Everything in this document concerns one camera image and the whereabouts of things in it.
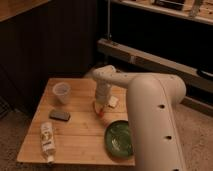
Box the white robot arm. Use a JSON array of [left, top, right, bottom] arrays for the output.
[[92, 65, 187, 171]]

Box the wooden table top board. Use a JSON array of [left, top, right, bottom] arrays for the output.
[[17, 78, 134, 166]]

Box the upper wooden shelf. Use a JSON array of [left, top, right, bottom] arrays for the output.
[[112, 0, 213, 26]]

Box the white lotion tube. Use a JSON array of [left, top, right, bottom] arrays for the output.
[[40, 122, 56, 163]]

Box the green plate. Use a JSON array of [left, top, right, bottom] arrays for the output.
[[104, 120, 133, 159]]

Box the translucent plastic cup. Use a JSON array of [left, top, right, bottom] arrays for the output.
[[52, 82, 71, 104]]

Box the dark rectangular sponge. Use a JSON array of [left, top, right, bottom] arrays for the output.
[[49, 110, 70, 121]]

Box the red orange pepper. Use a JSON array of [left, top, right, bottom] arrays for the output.
[[93, 102, 105, 117]]

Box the long metal rail shelf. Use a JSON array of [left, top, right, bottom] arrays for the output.
[[97, 37, 213, 117]]

